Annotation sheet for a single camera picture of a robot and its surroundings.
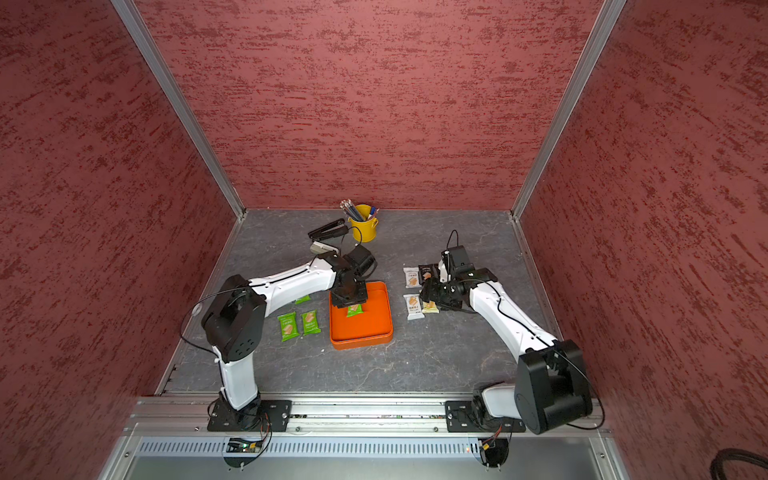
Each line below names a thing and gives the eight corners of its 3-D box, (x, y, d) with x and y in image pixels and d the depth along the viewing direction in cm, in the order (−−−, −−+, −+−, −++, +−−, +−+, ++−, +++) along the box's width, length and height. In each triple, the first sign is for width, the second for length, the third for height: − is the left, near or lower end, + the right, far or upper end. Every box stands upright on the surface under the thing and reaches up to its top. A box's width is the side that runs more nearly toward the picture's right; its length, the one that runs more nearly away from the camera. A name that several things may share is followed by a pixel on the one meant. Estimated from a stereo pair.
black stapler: (314, 246, 112) (312, 241, 110) (309, 236, 116) (307, 231, 113) (349, 232, 117) (348, 227, 115) (343, 223, 120) (342, 217, 118)
